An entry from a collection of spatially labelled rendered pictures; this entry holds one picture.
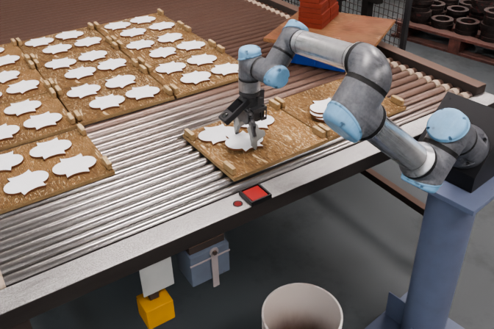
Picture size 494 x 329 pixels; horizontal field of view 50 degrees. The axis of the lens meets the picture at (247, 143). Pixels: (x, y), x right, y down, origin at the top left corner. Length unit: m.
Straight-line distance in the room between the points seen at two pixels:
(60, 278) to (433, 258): 1.29
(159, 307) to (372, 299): 1.25
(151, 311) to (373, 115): 0.86
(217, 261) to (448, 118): 0.82
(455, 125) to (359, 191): 1.65
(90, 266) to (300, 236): 1.60
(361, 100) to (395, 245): 1.67
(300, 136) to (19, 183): 0.97
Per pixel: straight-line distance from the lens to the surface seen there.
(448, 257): 2.08
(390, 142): 1.49
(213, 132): 1.96
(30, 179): 1.87
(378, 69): 1.37
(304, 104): 2.16
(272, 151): 1.86
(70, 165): 1.89
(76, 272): 1.52
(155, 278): 1.63
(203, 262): 1.64
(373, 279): 2.74
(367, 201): 3.19
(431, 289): 2.20
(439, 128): 1.69
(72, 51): 2.86
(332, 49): 1.51
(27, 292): 1.52
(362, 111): 1.35
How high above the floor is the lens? 1.95
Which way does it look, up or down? 32 degrees down
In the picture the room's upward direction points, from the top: 1 degrees counter-clockwise
